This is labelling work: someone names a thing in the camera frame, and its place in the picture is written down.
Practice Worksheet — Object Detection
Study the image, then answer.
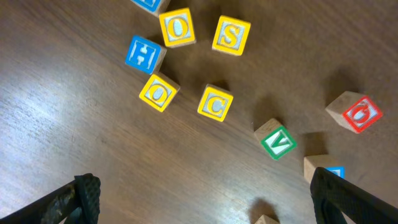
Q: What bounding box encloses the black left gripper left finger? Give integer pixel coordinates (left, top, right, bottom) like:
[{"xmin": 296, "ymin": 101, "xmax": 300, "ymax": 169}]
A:
[{"xmin": 1, "ymin": 173, "xmax": 101, "ymax": 224}]

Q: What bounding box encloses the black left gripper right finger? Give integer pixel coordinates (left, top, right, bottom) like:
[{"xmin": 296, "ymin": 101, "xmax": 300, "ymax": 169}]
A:
[{"xmin": 310, "ymin": 167, "xmax": 397, "ymax": 224}]

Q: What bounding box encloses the green R block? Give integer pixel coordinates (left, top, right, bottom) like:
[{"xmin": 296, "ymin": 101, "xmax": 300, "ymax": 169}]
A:
[{"xmin": 254, "ymin": 215, "xmax": 280, "ymax": 224}]

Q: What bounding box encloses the yellow S block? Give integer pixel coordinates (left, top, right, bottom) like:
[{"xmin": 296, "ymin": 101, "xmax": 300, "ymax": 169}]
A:
[{"xmin": 212, "ymin": 16, "xmax": 251, "ymax": 56}]

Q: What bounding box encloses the blue P block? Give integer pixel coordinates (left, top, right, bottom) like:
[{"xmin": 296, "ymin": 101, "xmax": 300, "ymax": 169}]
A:
[{"xmin": 303, "ymin": 154, "xmax": 345, "ymax": 184}]

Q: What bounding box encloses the green V block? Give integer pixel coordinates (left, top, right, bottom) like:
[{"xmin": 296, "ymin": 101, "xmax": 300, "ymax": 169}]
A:
[{"xmin": 254, "ymin": 118, "xmax": 297, "ymax": 161}]

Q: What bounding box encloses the red Q block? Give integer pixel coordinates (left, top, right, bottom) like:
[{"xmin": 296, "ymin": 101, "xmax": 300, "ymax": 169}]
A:
[{"xmin": 325, "ymin": 91, "xmax": 383, "ymax": 134}]

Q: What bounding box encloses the yellow O block lower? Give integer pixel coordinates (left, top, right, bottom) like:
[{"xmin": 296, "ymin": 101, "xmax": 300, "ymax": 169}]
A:
[{"xmin": 139, "ymin": 72, "xmax": 180, "ymax": 112}]

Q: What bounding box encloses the yellow o block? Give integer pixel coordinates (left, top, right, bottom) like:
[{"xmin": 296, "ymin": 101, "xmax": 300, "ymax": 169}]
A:
[
  {"xmin": 139, "ymin": 72, "xmax": 180, "ymax": 112},
  {"xmin": 159, "ymin": 7, "xmax": 197, "ymax": 48}
]

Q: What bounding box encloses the yellow C block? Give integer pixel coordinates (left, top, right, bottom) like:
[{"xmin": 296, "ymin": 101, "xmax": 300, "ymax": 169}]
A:
[{"xmin": 197, "ymin": 84, "xmax": 234, "ymax": 122}]

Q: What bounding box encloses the blue plus block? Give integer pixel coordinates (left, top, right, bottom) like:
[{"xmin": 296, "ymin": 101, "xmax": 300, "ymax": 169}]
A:
[{"xmin": 125, "ymin": 35, "xmax": 167, "ymax": 75}]

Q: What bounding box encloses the yellow O block upper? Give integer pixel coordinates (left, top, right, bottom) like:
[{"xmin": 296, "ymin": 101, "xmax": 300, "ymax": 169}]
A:
[{"xmin": 159, "ymin": 7, "xmax": 197, "ymax": 48}]

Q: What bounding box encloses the blue H block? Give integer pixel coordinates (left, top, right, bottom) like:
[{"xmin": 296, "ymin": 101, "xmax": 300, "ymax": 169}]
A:
[{"xmin": 131, "ymin": 0, "xmax": 170, "ymax": 17}]

